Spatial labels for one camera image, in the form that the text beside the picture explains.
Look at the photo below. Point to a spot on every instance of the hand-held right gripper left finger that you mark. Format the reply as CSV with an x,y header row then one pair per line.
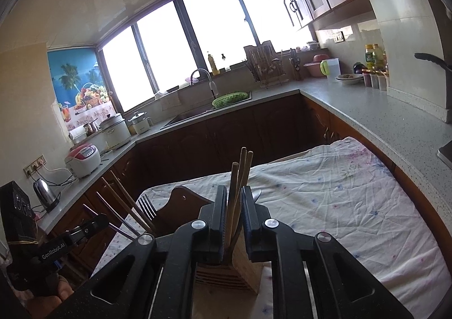
x,y
221,220

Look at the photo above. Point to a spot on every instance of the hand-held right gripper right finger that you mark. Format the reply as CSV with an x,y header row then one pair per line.
x,y
247,223

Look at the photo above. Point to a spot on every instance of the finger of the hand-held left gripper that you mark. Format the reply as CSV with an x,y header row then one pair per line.
x,y
88,229

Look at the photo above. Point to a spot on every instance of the yellow bamboo chopstick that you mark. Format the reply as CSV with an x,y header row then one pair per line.
x,y
249,167
233,198
242,167

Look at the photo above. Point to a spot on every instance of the metal chopstick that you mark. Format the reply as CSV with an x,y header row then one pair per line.
x,y
120,214
124,232

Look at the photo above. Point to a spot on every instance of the brown wooden chopstick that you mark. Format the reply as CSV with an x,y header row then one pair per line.
x,y
123,202
132,198

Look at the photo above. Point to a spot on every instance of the wooden utensil holder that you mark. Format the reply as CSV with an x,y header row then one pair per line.
x,y
226,278

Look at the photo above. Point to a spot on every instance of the person's left hand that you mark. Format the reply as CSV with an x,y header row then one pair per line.
x,y
56,296

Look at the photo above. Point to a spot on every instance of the steel electric kettle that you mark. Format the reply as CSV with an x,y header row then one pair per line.
x,y
44,193

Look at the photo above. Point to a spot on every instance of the metal fork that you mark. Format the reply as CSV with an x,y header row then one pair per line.
x,y
146,207

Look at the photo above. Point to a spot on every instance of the white and red rice cooker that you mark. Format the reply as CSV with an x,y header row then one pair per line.
x,y
83,160

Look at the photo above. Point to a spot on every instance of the floral white tablecloth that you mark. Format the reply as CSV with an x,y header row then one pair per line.
x,y
317,198

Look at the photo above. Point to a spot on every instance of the brown lower kitchen cabinets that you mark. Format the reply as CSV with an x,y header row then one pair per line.
x,y
212,142

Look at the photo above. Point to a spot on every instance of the large white electric cooker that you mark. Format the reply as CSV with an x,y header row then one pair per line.
x,y
114,131

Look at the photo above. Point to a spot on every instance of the steel kitchen sink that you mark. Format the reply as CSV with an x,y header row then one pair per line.
x,y
197,115

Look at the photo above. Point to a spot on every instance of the small white electric pot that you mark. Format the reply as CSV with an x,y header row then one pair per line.
x,y
139,122

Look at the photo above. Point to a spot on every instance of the green plastic basket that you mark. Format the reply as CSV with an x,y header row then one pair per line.
x,y
229,99

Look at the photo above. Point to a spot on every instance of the curved steel faucet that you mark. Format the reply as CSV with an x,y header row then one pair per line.
x,y
203,72

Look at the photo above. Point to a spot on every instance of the yellow oil bottle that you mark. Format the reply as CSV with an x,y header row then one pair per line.
x,y
212,63

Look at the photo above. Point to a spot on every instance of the dish drying rack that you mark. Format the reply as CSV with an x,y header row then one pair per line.
x,y
263,64

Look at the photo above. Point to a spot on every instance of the pink plastic basin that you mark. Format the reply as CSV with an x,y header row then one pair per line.
x,y
314,64

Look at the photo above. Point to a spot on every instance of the grey speckled kitchen countertop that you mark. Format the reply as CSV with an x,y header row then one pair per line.
x,y
388,117

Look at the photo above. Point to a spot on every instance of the stacked white bowls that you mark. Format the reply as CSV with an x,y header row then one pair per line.
x,y
349,78

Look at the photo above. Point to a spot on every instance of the kitchen window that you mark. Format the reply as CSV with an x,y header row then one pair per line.
x,y
212,22

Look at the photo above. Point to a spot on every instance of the wall power outlet strip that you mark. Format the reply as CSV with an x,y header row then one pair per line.
x,y
34,165

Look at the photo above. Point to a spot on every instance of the fruit and palm wall poster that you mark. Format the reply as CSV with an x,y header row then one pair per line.
x,y
77,75

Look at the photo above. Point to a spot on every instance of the small wall outlet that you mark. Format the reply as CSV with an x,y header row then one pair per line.
x,y
339,37

